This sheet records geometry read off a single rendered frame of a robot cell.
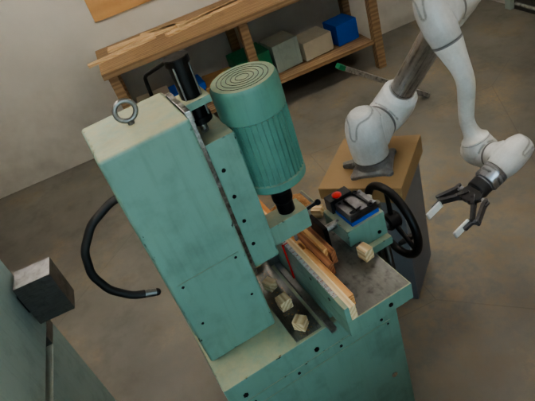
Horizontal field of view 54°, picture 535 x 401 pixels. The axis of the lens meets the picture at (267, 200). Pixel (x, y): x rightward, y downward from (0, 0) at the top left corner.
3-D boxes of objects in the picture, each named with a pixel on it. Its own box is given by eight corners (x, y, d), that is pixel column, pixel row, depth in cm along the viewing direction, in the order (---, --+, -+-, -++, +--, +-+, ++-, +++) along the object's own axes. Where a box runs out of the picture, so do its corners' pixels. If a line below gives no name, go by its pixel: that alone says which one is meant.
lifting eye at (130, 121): (144, 118, 122) (132, 94, 118) (120, 130, 120) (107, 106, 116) (142, 117, 123) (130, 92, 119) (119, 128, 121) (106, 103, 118)
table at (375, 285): (441, 280, 147) (439, 266, 144) (352, 338, 141) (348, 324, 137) (326, 189, 195) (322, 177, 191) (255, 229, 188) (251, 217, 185)
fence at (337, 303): (352, 321, 138) (348, 307, 135) (347, 324, 137) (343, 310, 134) (255, 216, 185) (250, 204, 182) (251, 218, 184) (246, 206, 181)
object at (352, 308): (358, 317, 138) (355, 304, 135) (352, 321, 138) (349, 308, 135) (259, 212, 185) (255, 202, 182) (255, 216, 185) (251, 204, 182)
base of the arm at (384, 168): (347, 156, 238) (344, 146, 235) (396, 149, 229) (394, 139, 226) (341, 181, 225) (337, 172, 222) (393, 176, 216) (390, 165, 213)
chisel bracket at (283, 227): (314, 228, 157) (307, 207, 152) (274, 252, 154) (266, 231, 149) (301, 217, 163) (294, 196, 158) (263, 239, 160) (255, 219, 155)
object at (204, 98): (219, 118, 127) (194, 53, 117) (190, 134, 125) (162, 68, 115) (208, 109, 133) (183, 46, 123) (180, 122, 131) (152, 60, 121)
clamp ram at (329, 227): (349, 239, 161) (343, 218, 156) (329, 251, 159) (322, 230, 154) (333, 226, 168) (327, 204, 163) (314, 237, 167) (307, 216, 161)
